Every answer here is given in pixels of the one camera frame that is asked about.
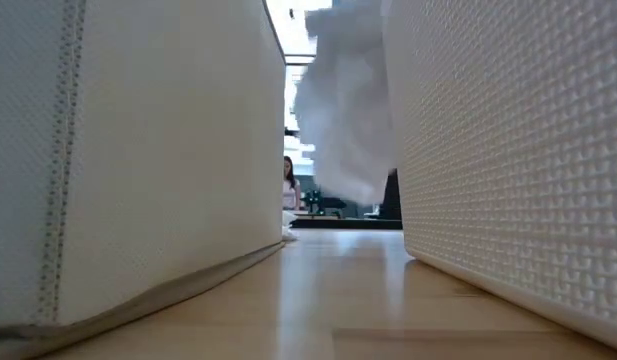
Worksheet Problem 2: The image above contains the grey fabric storage box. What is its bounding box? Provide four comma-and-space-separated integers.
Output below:
0, 0, 288, 360

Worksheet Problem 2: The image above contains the white garment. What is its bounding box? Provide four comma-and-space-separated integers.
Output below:
281, 209, 300, 243
293, 0, 398, 208

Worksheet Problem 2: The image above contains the white plastic bin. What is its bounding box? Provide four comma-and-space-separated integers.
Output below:
381, 0, 617, 355

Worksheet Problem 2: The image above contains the black machine in background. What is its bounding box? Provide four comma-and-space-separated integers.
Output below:
302, 188, 348, 220

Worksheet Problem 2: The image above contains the black metal table frame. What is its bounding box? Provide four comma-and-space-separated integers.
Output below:
289, 217, 404, 231

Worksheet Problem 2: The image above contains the person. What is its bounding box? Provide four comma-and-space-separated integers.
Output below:
282, 154, 303, 212

